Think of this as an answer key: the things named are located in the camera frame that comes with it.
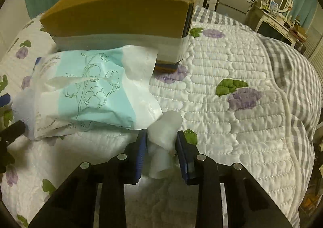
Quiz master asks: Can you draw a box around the white cotton tissue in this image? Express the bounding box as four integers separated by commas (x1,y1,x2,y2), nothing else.
147,111,183,179

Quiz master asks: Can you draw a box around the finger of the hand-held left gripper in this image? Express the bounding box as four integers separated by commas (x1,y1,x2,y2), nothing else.
0,120,26,143
0,93,11,107

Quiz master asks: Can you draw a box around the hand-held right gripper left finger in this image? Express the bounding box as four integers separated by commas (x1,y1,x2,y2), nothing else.
28,130,148,228

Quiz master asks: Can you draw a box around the brown cardboard box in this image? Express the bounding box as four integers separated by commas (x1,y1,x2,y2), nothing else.
40,0,197,72

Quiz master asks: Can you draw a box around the teal white tissue pack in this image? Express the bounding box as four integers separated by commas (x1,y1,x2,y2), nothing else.
13,45,163,140

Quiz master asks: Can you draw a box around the white dressing table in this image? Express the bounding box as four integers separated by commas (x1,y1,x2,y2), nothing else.
254,4,307,46

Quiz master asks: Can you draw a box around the floral quilted bedspread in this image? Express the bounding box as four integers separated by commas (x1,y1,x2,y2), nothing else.
0,6,301,228

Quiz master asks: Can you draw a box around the grey checked blanket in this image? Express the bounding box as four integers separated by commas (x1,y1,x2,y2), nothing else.
193,6,323,188

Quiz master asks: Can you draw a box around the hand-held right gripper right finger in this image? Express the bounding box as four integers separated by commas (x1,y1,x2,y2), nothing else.
176,131,294,228

